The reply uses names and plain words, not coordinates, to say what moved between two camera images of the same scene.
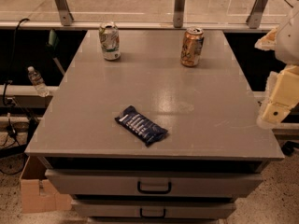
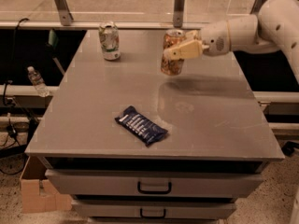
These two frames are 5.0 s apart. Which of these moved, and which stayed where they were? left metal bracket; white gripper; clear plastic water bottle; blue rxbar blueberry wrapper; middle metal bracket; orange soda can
Moved: orange soda can; white gripper
Stayed: left metal bracket; clear plastic water bottle; middle metal bracket; blue rxbar blueberry wrapper
